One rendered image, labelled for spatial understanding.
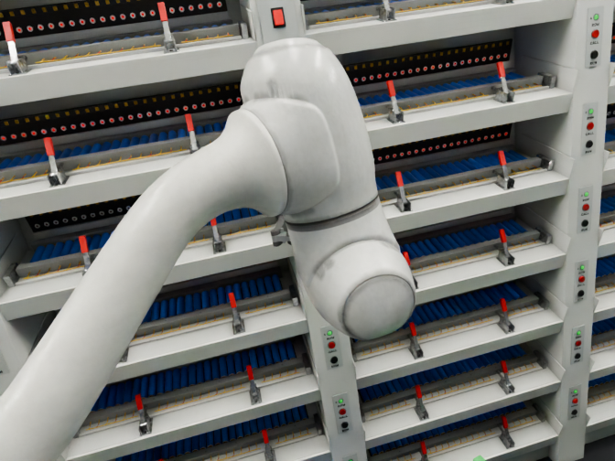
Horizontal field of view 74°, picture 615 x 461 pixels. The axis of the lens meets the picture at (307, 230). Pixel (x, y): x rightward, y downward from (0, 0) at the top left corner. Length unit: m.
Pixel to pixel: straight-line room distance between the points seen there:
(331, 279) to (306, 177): 0.09
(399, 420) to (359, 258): 0.95
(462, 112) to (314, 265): 0.67
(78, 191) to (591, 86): 1.14
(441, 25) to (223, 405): 1.00
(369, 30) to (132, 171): 0.55
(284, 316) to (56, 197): 0.54
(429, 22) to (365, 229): 0.64
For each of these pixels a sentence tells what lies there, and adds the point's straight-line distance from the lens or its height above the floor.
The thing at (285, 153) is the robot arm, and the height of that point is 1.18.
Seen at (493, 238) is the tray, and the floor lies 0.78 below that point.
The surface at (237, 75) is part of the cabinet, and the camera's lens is 1.05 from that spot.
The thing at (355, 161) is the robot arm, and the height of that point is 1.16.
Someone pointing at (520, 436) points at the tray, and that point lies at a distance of 1.56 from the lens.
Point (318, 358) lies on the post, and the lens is 1.05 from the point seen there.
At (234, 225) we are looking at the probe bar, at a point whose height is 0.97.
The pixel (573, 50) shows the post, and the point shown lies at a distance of 1.17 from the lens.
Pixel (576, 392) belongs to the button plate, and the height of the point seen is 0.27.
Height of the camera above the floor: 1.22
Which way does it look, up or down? 18 degrees down
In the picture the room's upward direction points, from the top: 10 degrees counter-clockwise
